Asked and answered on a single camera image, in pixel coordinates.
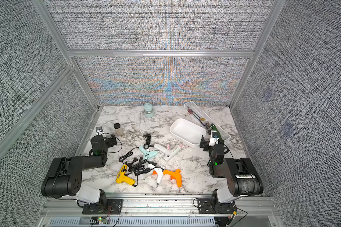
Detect white orange glue gun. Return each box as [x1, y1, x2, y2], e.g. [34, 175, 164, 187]
[148, 164, 164, 187]

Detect clear plastic organizer tray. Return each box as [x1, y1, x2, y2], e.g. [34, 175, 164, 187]
[184, 101, 231, 141]

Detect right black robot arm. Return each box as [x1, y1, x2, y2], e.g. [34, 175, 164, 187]
[198, 137, 263, 214]

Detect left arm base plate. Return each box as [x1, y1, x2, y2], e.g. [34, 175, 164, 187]
[82, 199, 124, 215]

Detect mint green glue gun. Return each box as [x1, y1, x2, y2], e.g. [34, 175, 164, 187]
[139, 146, 159, 160]

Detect white storage box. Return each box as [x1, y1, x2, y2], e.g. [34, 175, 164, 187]
[170, 118, 206, 148]

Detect small jar black lid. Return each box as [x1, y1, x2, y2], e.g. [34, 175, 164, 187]
[113, 123, 124, 136]

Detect yellow glue gun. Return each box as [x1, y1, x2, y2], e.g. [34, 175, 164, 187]
[116, 164, 136, 187]

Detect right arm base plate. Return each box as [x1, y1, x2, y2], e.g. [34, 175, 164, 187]
[197, 199, 236, 214]

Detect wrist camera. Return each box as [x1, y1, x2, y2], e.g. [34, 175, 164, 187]
[209, 131, 219, 147]
[96, 126, 104, 135]

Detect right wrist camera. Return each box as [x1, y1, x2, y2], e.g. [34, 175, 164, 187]
[209, 131, 219, 147]

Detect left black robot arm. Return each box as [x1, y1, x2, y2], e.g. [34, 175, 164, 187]
[41, 134, 119, 214]

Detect white pink glue gun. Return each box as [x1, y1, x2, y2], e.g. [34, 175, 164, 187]
[154, 144, 182, 162]

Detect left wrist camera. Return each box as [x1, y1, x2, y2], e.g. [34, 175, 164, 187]
[96, 126, 104, 135]

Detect mint green bottle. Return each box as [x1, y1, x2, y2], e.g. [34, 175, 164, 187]
[144, 103, 155, 118]

